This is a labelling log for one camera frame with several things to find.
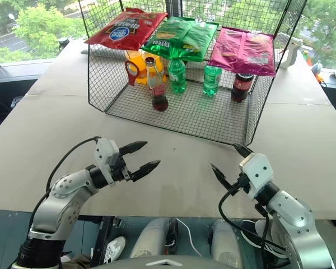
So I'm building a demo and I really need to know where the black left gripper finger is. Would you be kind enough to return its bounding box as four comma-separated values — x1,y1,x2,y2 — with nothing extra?
130,160,161,182
119,141,149,156

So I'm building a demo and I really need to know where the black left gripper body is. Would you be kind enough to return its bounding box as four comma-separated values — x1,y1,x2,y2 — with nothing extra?
110,153,134,183

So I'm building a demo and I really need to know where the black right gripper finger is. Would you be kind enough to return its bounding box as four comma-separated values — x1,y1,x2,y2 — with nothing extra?
233,143,254,159
209,163,234,192

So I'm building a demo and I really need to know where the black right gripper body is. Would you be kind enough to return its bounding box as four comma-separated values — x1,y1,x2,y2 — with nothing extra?
230,172,252,194

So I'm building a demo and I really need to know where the glass cola bottle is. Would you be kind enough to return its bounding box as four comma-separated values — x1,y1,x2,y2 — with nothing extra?
144,56,169,113

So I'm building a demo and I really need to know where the plastic cola bottle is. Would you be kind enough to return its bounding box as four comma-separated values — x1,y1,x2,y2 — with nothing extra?
230,72,255,104

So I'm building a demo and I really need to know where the dark red plastic handle loop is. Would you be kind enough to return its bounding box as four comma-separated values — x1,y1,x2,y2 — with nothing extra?
124,59,141,86

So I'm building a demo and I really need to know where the green plastic soda bottle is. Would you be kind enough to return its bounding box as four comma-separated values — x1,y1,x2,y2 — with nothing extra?
202,64,223,97
167,57,188,94

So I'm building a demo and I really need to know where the orange juice bottle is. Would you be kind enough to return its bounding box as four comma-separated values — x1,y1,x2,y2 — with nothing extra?
125,50,166,86

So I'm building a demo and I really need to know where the silver right robot leg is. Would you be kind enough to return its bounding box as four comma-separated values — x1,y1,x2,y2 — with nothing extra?
211,219,244,269

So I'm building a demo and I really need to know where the silver robot leg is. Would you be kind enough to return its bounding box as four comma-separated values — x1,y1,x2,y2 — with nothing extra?
211,219,244,269
128,217,172,260

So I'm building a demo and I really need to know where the silver left robot leg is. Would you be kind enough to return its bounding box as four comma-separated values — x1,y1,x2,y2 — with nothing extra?
128,217,172,260

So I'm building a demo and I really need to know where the white sneaker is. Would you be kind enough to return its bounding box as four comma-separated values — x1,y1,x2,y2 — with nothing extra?
104,235,128,263

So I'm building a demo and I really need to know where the grey robot torso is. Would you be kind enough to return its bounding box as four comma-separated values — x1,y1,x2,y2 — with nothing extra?
100,253,243,269

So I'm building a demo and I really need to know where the magenta chip bag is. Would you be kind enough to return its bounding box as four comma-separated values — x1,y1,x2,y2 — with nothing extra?
208,26,277,77

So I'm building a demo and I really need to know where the red chip bag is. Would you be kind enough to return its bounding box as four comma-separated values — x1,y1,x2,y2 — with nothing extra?
84,7,169,52

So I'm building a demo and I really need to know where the green chip bag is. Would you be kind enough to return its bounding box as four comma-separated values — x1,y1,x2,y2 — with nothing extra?
141,16,220,63

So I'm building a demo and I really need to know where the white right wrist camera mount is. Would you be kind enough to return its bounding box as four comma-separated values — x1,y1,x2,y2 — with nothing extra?
239,152,275,201

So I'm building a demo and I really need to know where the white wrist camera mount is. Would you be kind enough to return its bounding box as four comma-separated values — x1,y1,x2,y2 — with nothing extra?
94,137,121,186
239,152,275,201

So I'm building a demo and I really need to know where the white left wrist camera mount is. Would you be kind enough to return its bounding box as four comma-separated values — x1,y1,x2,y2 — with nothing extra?
94,137,121,186

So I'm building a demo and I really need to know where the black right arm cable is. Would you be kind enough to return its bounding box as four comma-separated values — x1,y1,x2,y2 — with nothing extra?
218,179,287,253

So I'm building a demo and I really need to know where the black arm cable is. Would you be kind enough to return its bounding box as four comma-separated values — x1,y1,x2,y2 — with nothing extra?
218,179,287,253
27,136,102,235

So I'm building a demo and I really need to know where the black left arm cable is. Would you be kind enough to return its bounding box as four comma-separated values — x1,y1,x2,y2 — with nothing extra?
27,136,102,235

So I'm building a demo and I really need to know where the black wire mesh rack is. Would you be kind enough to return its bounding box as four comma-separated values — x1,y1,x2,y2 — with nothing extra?
78,0,309,147

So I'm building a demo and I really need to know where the thin white cable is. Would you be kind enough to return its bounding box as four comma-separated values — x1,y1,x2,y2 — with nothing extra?
175,217,199,259

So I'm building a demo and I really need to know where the black table frame leg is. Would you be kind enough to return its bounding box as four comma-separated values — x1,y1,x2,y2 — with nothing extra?
90,215,122,267

